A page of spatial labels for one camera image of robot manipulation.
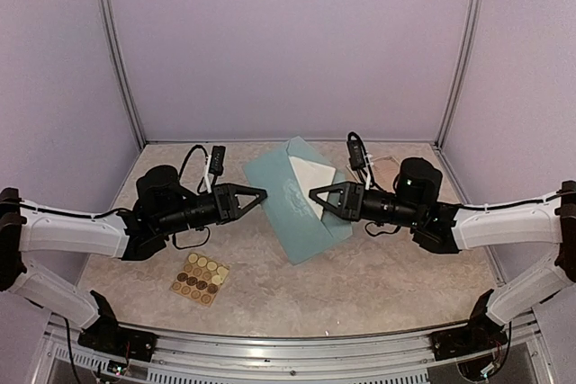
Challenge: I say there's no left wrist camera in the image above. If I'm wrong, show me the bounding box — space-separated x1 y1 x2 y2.
200 146 226 193

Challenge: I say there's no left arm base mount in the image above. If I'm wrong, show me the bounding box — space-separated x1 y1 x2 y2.
77 290 158 362

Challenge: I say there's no right aluminium frame post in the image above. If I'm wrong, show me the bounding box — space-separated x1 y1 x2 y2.
435 0 482 152

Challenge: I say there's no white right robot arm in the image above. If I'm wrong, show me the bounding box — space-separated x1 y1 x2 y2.
309 157 575 352

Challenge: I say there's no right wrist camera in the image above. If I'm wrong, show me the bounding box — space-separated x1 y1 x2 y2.
346 131 376 189

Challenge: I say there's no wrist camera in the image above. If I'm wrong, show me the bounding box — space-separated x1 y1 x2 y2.
346 131 376 189
200 146 226 193

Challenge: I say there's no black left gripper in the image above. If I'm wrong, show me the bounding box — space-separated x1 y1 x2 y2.
157 183 267 237

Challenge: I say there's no left aluminium frame post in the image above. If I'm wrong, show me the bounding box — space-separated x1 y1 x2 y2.
97 0 148 151

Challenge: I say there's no round sticker seal sheet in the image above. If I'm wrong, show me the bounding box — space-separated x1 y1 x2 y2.
170 253 230 307

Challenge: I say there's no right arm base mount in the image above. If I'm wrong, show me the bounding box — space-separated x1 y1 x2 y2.
429 290 509 361

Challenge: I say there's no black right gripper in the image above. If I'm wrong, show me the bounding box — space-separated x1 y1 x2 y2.
309 182 423 229

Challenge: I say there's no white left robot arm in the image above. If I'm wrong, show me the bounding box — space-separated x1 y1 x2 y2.
1 165 267 353

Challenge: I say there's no aluminium frame post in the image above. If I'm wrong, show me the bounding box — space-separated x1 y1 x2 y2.
97 0 148 151
435 0 482 152

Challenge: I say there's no aluminium front rail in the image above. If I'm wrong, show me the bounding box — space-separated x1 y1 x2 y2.
30 312 557 383

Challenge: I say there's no teal blue envelope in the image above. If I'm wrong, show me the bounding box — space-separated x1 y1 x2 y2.
243 137 353 264

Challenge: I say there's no beige lined letter paper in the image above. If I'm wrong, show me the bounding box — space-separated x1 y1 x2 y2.
289 156 337 219

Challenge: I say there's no left camera black cable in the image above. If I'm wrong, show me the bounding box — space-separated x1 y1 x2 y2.
177 144 212 196

